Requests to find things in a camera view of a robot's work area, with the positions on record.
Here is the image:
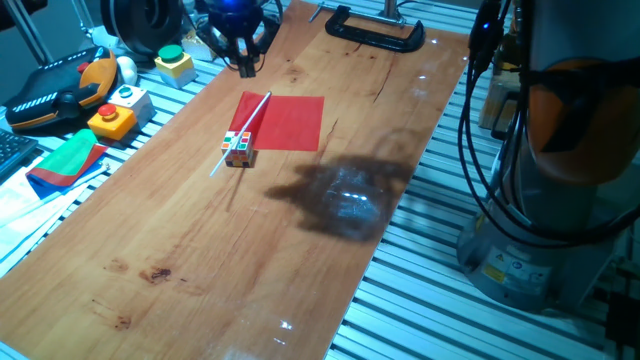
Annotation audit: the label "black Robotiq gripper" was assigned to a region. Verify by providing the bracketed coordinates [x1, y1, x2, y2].
[197, 0, 281, 79]

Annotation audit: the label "red flag with white stick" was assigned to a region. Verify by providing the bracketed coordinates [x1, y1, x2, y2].
[209, 90, 326, 178]

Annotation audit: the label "white yellow cardboard box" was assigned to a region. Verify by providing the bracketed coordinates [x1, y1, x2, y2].
[180, 29, 219, 62]

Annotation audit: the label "yellow box with green button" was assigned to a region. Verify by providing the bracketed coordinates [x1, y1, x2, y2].
[153, 44, 198, 90]

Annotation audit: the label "small Rubik's cube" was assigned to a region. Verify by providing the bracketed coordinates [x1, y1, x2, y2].
[221, 130, 255, 169]

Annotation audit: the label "white box with green button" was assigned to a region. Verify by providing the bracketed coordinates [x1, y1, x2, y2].
[107, 84, 157, 129]

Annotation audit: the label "black round reel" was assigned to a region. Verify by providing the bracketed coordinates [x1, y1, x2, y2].
[99, 0, 184, 56]

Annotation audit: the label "black C-clamp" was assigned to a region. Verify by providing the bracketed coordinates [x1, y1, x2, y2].
[324, 4, 427, 54]

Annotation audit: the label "yellow box with red button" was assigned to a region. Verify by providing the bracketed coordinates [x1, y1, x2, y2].
[87, 103, 138, 142]

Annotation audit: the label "grey metal tripod leg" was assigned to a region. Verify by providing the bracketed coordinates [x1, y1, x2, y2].
[4, 0, 54, 66]
[69, 0, 96, 39]

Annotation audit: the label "black orange teach pendant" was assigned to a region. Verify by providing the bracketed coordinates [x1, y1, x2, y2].
[3, 46, 119, 132]

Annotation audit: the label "folded green red blue flags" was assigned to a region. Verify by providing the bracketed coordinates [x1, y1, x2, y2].
[25, 128, 110, 200]

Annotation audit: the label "orange wooden board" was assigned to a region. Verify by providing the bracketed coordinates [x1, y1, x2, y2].
[0, 0, 470, 360]

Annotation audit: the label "black keyboard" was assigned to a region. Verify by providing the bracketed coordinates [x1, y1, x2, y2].
[0, 128, 39, 179]

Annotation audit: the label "tan wooden block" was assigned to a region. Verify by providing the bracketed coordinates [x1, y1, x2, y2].
[478, 29, 521, 131]

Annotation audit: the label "white paper sheets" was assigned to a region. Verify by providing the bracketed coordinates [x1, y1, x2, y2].
[0, 154, 111, 279]

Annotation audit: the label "silver metal post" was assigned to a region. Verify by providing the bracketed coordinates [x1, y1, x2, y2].
[344, 0, 407, 27]

